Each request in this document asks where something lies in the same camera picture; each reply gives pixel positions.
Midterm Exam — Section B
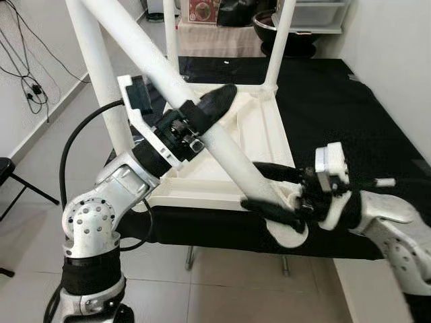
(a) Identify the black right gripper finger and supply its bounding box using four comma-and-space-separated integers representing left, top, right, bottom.
241, 197, 307, 233
253, 161, 307, 184

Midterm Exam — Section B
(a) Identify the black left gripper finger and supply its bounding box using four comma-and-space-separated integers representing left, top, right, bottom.
195, 84, 238, 132

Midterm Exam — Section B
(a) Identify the beige woven rug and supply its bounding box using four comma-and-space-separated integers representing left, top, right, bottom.
176, 19, 263, 58

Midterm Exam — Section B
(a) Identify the black tablecloth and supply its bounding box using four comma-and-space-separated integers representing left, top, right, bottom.
114, 56, 431, 260

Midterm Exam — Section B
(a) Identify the black plastic bag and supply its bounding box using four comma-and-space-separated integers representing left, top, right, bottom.
219, 0, 260, 28

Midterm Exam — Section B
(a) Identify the red printed cardboard box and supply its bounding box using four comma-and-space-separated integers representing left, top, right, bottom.
189, 0, 222, 26

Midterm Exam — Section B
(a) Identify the black round basin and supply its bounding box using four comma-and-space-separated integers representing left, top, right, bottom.
253, 10, 321, 58

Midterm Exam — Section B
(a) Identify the white floor-standing appliance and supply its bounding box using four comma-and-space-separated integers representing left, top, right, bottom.
145, 0, 179, 17

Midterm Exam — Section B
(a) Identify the black folding chair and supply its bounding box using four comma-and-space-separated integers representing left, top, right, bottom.
0, 157, 60, 278

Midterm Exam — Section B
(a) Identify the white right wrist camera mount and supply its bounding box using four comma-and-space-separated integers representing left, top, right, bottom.
315, 143, 351, 231

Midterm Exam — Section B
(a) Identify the black wall power cable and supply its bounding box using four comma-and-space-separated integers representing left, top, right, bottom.
0, 0, 92, 115

